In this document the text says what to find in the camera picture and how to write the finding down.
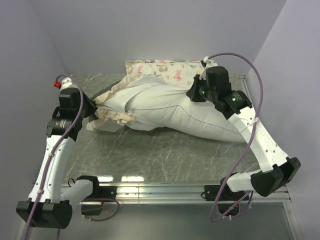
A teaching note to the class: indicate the white pillow with cream ruffle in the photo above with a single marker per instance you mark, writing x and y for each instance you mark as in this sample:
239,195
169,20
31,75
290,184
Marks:
113,111

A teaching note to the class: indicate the plain white pillow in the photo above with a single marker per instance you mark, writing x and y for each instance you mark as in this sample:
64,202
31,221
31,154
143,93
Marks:
162,105

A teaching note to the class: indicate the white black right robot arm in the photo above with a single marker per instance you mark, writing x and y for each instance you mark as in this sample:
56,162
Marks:
276,167

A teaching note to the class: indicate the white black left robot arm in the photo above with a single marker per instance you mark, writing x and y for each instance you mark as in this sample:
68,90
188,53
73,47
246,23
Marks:
46,206

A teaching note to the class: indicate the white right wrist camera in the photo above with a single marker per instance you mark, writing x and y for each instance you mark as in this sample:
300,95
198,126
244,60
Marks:
206,62

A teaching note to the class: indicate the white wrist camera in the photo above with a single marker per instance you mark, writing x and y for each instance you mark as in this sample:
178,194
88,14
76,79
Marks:
206,62
65,83

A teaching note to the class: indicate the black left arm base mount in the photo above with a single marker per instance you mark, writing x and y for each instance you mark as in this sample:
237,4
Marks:
105,194

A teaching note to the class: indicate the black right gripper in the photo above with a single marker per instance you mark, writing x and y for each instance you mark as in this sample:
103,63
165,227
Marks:
194,93

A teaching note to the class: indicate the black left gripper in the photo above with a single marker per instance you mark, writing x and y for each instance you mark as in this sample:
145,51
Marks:
91,108

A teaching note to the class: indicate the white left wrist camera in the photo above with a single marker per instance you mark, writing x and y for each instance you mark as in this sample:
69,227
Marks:
65,83

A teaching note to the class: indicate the aluminium right side rail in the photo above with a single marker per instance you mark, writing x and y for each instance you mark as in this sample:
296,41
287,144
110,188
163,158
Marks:
268,117

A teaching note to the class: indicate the animal print patterned pillow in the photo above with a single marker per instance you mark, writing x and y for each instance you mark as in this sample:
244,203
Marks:
174,72

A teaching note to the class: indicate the aluminium front rail frame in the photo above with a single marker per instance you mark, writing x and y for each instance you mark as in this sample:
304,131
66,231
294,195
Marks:
140,192

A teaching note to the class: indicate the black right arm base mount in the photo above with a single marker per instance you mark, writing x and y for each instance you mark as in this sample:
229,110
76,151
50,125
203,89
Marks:
228,204

